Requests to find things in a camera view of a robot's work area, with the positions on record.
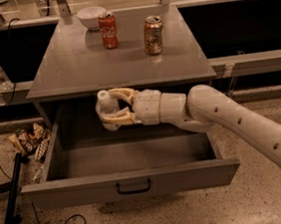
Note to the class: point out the grey open top drawer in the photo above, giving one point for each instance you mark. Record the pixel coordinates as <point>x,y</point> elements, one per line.
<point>85,162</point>

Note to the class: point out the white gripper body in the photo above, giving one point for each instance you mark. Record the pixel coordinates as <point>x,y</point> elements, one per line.
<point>148,105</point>

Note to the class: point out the white ceramic bowl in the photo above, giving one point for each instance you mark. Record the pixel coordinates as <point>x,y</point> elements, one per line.
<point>89,17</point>

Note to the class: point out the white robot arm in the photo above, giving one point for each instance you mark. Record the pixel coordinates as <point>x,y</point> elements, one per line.
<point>198,111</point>

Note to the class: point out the crushed clear bottle on floor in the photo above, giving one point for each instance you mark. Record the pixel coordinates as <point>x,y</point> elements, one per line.
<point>37,177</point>

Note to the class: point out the grey metal cabinet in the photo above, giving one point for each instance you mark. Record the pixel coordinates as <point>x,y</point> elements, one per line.
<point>77,63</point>

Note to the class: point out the clear plastic water bottle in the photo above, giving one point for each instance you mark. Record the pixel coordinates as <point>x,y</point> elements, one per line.
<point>107,104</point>

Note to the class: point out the gold brown soda can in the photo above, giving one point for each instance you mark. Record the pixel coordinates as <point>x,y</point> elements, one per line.
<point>153,35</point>

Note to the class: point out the small clear bottle on ledge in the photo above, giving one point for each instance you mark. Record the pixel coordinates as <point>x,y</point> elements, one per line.
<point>5,82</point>

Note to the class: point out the black metal stand leg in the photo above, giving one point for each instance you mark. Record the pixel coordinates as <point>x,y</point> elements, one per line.
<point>11,188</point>

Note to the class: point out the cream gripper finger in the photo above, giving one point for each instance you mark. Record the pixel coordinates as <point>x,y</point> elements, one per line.
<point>125,116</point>
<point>125,94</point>

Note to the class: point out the black drawer handle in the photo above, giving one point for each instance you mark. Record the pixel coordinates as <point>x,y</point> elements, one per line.
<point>133,189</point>

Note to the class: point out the brown snack bag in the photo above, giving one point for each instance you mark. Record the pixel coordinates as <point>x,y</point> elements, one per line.
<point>32,142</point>

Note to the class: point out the red soda can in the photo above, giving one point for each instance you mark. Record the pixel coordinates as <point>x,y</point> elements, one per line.
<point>108,29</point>

